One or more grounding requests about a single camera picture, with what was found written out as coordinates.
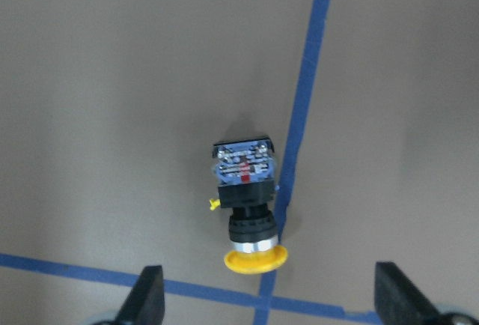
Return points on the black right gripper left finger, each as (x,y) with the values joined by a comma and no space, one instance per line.
(145,303)

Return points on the yellow push button switch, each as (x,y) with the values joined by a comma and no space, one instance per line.
(245,171)

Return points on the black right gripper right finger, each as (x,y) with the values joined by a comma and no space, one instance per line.
(397,300)

